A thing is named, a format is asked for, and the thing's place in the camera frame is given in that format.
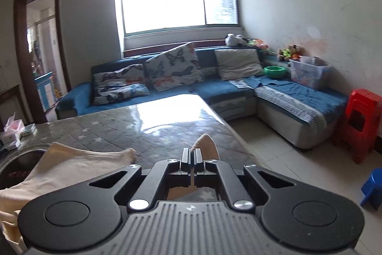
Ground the panda plush toy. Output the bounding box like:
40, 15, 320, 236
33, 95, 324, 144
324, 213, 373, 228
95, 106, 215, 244
225, 34, 248, 47

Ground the cream beige sweatshirt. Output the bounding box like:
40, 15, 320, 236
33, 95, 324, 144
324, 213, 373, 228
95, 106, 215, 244
0, 133, 221, 253

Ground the white tissue box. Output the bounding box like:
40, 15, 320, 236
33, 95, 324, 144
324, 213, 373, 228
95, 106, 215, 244
1, 114, 25, 145

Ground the grey quilted star tablecloth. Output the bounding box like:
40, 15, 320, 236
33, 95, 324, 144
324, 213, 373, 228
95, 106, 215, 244
1, 94, 264, 169

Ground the round black induction cooktop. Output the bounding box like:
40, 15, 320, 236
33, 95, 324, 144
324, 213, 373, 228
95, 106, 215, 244
0, 150, 45, 190

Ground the butterfly pillow lying left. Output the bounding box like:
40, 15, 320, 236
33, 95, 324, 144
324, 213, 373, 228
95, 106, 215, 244
93, 64, 150, 105

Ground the clear plastic storage box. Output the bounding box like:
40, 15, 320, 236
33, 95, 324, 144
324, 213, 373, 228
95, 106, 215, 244
289, 58, 332, 90

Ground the blue corner sofa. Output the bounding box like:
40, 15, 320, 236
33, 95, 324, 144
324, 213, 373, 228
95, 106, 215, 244
56, 47, 348, 150

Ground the blue white toy cabinet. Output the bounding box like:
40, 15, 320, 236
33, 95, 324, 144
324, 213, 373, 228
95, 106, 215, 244
34, 72, 57, 113

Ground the butterfly pillow upright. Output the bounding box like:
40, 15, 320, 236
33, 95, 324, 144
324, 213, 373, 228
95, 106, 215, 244
145, 43, 205, 92

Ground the green card stack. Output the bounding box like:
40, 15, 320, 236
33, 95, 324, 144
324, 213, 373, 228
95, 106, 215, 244
20, 124, 37, 136

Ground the green plastic bowl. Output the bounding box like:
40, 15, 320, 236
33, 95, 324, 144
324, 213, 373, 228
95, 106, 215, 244
264, 66, 287, 79

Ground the blue plastic stool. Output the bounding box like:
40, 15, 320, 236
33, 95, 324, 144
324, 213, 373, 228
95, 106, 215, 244
360, 168, 382, 210

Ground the colourful plush toys pile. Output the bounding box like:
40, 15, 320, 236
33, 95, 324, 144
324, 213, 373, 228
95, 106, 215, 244
277, 45, 304, 61

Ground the dark wooden sideboard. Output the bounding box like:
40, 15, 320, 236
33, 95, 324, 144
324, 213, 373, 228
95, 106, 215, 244
0, 85, 30, 130

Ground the red plastic stool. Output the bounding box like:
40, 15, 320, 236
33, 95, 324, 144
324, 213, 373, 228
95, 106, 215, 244
334, 89, 381, 164

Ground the plain grey cushion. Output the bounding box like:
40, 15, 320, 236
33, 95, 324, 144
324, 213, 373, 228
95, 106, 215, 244
214, 49, 264, 81

